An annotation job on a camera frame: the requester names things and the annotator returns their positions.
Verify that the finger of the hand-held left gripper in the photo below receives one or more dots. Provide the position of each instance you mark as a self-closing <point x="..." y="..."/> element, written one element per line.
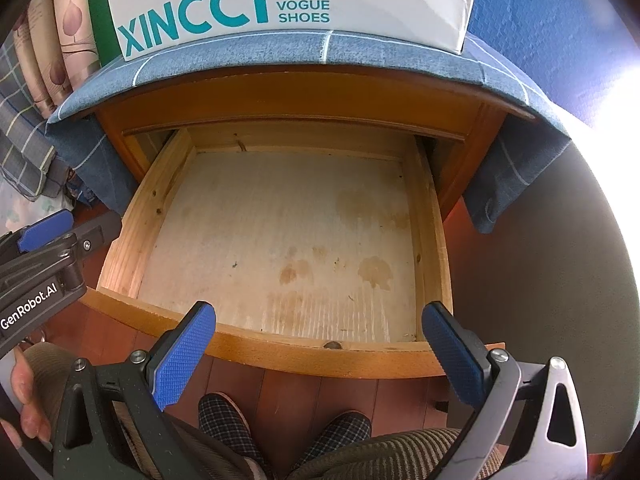
<point x="102" y="227"/>
<point x="45" y="230"/>

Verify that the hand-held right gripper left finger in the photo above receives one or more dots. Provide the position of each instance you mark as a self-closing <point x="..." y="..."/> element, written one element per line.
<point x="185" y="355"/>

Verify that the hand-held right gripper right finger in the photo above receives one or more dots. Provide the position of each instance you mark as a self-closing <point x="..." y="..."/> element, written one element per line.
<point x="452" y="355"/>

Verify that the wooden drawer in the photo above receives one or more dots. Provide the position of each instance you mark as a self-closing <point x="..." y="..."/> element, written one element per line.
<point x="275" y="220"/>

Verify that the person's left hand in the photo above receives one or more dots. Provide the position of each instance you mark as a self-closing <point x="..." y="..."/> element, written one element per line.
<point x="30" y="410"/>

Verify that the white printed bedsheet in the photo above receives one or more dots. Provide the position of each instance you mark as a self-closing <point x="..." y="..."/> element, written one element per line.
<point x="25" y="205"/>

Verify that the blue printed bag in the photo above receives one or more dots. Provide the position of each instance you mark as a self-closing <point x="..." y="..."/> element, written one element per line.
<point x="82" y="192"/>

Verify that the grey plaid cloth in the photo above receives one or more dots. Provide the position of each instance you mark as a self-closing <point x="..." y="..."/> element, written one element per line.
<point x="22" y="130"/>

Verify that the person's right leg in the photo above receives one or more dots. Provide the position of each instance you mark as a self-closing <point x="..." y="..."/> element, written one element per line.
<point x="400" y="455"/>

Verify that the person's right plaid slipper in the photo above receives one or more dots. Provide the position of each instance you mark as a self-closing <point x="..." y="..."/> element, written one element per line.
<point x="340" y="432"/>

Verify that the floral beige curtain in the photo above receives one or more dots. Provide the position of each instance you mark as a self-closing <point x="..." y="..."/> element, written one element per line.
<point x="65" y="35"/>

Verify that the blue checked cloth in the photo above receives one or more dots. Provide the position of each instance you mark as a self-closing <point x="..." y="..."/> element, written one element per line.
<point x="225" y="55"/>

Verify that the white shoe box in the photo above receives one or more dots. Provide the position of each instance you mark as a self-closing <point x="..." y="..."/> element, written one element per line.
<point x="375" y="0"/>

